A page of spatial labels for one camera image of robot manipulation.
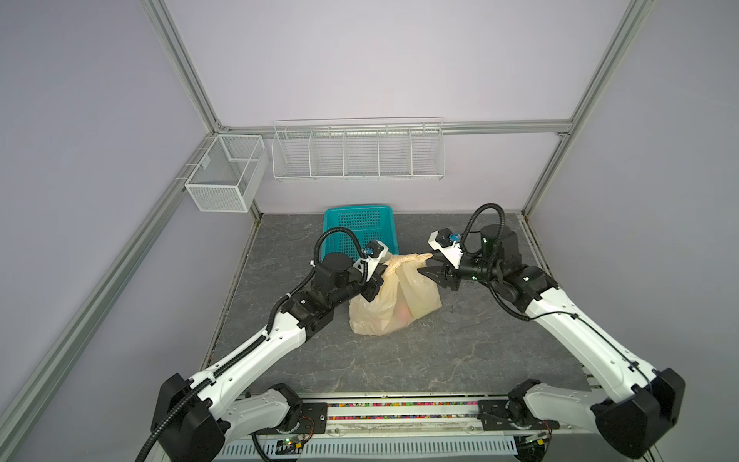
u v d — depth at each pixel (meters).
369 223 1.24
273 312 0.52
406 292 0.79
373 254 0.61
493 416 0.71
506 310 0.57
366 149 1.03
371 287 0.64
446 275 0.62
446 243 0.59
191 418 0.38
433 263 0.70
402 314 0.86
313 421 0.73
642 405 0.37
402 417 0.75
